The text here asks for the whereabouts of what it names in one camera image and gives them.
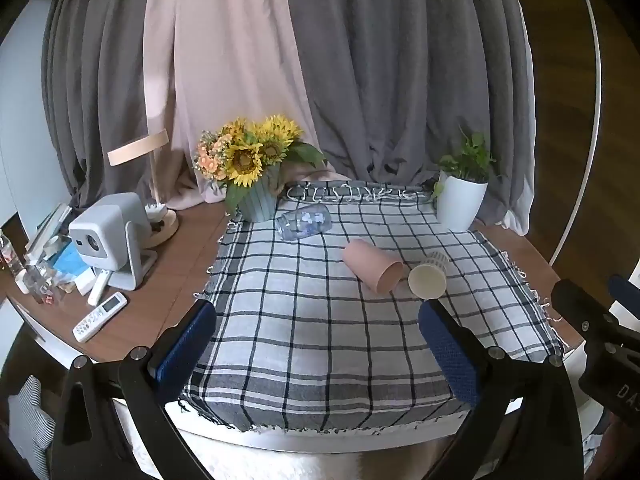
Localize clear plastic cup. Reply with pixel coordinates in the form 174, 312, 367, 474
276, 204, 332, 242

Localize white paper cup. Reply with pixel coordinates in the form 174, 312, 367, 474
408, 250, 450, 300

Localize pink plastic cup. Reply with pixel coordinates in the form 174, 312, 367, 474
343, 240, 404, 295

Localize white remote control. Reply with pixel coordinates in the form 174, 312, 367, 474
73, 292, 128, 344

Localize small white remote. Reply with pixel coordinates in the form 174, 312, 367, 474
87, 270, 112, 307

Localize white mini projector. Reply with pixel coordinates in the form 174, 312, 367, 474
68, 192, 157, 292

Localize white plant pot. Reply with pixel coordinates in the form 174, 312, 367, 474
435, 171, 488, 232

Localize checkered grey tablecloth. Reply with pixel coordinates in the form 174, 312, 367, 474
182, 182, 564, 432

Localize green potted plant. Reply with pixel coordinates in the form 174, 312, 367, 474
433, 131, 496, 197

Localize teal ribbed vase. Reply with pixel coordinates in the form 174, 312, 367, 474
239, 165, 280, 223

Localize sunflower bouquet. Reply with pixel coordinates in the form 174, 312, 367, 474
193, 115, 326, 211

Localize grey curtain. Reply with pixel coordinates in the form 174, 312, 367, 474
42, 0, 536, 234

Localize pink curtain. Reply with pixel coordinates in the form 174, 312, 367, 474
143, 0, 319, 209

